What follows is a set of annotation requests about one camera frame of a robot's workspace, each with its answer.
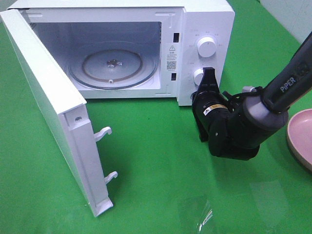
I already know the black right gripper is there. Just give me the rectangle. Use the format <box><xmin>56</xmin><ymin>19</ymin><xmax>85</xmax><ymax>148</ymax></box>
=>
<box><xmin>192</xmin><ymin>67</ymin><xmax>230</xmax><ymax>142</ymax></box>

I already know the white microwave door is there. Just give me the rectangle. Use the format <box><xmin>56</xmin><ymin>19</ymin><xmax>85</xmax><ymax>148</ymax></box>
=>
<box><xmin>0</xmin><ymin>9</ymin><xmax>118</xmax><ymax>216</ymax></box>

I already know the white microwave knob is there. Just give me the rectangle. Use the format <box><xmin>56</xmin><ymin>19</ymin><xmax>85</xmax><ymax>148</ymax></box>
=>
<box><xmin>196</xmin><ymin>36</ymin><xmax>217</xmax><ymax>58</ymax></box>
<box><xmin>194</xmin><ymin>68</ymin><xmax>204</xmax><ymax>86</ymax></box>

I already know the pink round plate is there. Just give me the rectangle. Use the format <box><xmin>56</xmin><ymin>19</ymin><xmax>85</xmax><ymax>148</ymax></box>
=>
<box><xmin>287</xmin><ymin>109</ymin><xmax>312</xmax><ymax>172</ymax></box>

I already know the white microwave oven body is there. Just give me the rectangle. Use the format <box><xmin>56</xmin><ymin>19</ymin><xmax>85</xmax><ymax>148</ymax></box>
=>
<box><xmin>5</xmin><ymin>0</ymin><xmax>235</xmax><ymax>106</ymax></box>

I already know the upper white microwave knob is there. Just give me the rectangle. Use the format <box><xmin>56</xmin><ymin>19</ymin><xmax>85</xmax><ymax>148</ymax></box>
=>
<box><xmin>196</xmin><ymin>36</ymin><xmax>217</xmax><ymax>58</ymax></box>

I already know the lower white microwave knob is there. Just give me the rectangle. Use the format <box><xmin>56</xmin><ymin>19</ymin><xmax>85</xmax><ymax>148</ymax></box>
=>
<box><xmin>194</xmin><ymin>68</ymin><xmax>204</xmax><ymax>86</ymax></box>

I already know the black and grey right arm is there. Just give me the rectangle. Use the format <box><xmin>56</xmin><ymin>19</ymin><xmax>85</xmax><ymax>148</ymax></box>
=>
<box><xmin>192</xmin><ymin>35</ymin><xmax>312</xmax><ymax>160</ymax></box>

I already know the black camera cable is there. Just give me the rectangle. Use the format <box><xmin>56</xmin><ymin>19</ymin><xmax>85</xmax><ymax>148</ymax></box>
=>
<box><xmin>222</xmin><ymin>86</ymin><xmax>263</xmax><ymax>108</ymax></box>

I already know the glass microwave turntable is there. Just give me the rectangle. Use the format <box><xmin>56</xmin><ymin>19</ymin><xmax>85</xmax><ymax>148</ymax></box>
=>
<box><xmin>68</xmin><ymin>41</ymin><xmax>160</xmax><ymax>90</ymax></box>

